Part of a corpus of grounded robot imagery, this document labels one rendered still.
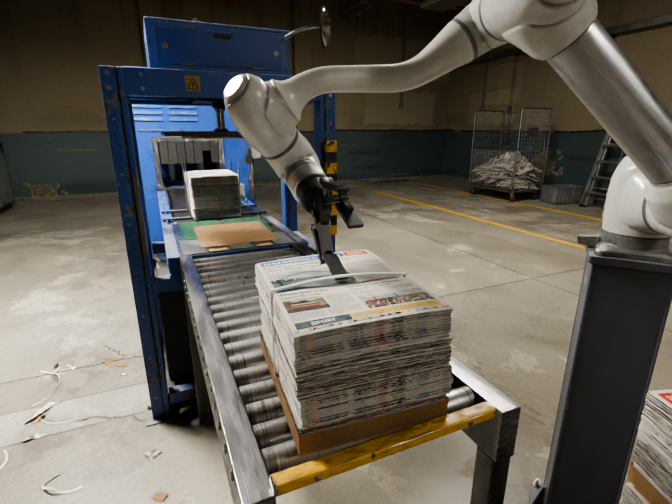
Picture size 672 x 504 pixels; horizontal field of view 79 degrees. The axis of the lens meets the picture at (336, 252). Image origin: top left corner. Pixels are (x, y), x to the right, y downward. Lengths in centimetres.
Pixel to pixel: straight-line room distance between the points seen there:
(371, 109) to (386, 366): 1003
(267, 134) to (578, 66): 62
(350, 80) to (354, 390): 63
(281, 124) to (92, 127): 851
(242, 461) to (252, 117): 63
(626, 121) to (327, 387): 77
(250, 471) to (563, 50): 93
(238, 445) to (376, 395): 26
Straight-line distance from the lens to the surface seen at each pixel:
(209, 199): 260
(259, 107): 87
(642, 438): 111
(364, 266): 91
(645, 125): 102
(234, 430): 83
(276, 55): 204
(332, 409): 71
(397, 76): 99
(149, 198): 417
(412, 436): 77
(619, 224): 130
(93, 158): 934
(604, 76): 97
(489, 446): 97
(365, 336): 67
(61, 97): 940
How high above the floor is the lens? 132
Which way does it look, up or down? 17 degrees down
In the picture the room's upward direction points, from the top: straight up
